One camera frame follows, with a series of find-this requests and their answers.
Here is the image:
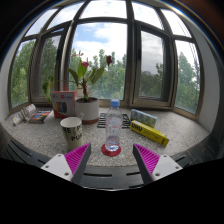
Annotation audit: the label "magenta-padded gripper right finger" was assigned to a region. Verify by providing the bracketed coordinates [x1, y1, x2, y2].
[132, 143, 184, 185]

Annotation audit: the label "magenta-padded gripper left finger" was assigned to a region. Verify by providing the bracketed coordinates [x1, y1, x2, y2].
[40, 142, 92, 185]

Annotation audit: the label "clear water bottle blue cap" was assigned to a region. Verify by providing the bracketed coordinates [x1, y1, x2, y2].
[104, 98, 124, 153]

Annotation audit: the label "white paper cup black letters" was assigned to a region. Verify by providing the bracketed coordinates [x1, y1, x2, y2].
[59, 116, 85, 153]

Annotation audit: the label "long yellow box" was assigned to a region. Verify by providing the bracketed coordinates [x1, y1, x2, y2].
[129, 119, 170, 147]

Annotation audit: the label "black slatted ledge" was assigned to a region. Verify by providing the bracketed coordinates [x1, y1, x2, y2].
[0, 128, 224, 191]

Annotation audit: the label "light blue patterned box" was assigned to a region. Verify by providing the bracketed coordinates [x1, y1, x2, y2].
[130, 108, 158, 129]

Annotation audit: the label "flat round red coaster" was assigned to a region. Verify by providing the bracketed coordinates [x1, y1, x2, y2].
[100, 143, 123, 157]

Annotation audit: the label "white packets stack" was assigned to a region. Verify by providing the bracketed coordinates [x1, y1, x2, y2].
[12, 103, 37, 126]

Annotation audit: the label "red and white carton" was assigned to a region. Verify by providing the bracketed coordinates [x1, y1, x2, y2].
[50, 90, 78, 119]

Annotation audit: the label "black grid trivet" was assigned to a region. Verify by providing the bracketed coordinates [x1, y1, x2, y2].
[96, 112, 132, 129]

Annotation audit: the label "potted plant in white pot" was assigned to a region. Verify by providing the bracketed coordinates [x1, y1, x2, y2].
[41, 50, 114, 125]

